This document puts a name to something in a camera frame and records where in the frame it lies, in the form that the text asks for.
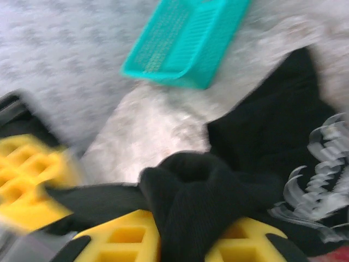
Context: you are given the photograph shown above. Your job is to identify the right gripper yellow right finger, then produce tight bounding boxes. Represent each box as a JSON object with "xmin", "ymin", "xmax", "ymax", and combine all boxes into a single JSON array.
[{"xmin": 204, "ymin": 218, "xmax": 309, "ymax": 262}]

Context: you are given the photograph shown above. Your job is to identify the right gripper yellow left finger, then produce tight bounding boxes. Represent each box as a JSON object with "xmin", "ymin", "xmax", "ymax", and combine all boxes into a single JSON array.
[{"xmin": 53, "ymin": 210, "xmax": 163, "ymax": 262}]

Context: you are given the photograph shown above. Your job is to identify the black t-shirt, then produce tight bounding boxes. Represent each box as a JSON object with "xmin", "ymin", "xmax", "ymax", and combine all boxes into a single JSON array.
[{"xmin": 45, "ymin": 46, "xmax": 349, "ymax": 262}]

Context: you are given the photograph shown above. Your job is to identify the teal plastic basket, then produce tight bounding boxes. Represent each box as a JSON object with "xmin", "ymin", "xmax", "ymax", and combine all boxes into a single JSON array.
[{"xmin": 119, "ymin": 0, "xmax": 252, "ymax": 91}]

